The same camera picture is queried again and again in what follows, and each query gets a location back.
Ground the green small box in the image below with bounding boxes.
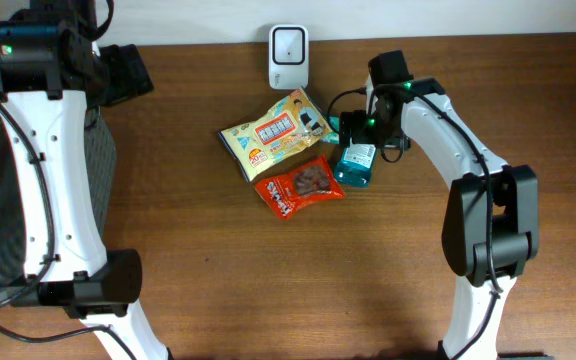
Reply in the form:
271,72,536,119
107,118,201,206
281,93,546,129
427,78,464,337
321,116,339,145

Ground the teal blue bottle pouch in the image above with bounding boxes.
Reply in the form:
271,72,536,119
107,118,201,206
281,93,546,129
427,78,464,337
334,144,376,188

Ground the red snack bag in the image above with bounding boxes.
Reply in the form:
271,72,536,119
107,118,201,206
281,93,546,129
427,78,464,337
255,155,345,220

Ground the yellow wet wipes pack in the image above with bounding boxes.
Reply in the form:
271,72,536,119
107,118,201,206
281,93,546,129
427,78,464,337
219,88,332,182

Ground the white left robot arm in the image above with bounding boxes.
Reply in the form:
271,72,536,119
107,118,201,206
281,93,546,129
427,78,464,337
0,1,171,359

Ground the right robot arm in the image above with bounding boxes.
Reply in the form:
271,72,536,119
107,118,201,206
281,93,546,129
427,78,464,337
339,50,539,359

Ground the white barcode scanner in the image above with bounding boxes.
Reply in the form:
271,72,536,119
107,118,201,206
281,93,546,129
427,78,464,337
268,24,309,90

